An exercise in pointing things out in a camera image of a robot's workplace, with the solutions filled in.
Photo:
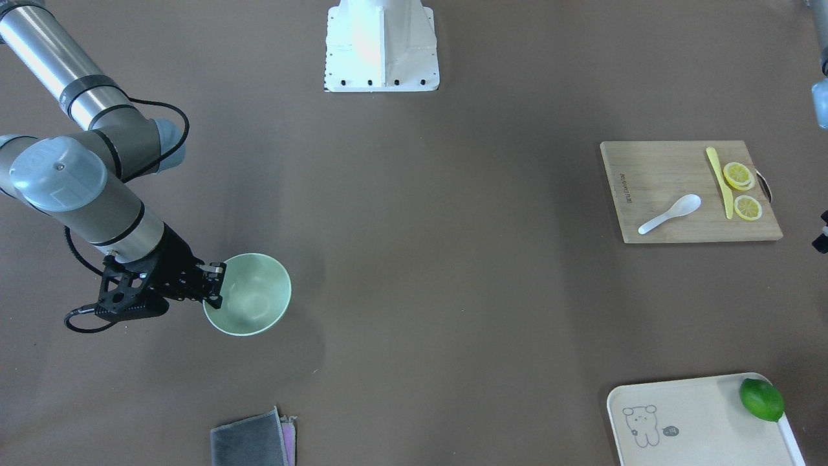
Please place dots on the yellow plastic knife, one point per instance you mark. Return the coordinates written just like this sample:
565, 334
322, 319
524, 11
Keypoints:
726, 191

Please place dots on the lemon slice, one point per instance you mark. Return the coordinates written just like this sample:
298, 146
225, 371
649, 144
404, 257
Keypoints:
739, 176
748, 208

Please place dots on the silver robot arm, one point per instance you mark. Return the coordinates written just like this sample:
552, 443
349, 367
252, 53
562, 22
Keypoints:
81, 179

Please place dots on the light green bowl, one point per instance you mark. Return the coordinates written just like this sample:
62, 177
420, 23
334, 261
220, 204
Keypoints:
256, 290

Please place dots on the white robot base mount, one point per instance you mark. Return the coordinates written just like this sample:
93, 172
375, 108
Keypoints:
381, 46

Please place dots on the bamboo cutting board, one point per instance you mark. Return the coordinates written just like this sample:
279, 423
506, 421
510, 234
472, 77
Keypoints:
647, 177

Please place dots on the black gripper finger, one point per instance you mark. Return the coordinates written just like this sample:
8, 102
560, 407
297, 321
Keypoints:
211, 282

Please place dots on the beige rabbit tray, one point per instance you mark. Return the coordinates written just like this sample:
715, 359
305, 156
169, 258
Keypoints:
698, 421

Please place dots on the green lime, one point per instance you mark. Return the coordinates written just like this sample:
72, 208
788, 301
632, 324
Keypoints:
762, 400

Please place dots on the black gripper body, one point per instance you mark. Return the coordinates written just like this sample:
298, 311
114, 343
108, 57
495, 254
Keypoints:
176, 261

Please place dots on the folded grey cloth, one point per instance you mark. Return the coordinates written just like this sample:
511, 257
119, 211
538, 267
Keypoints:
266, 439

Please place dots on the white plastic spoon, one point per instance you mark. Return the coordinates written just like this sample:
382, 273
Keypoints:
681, 207

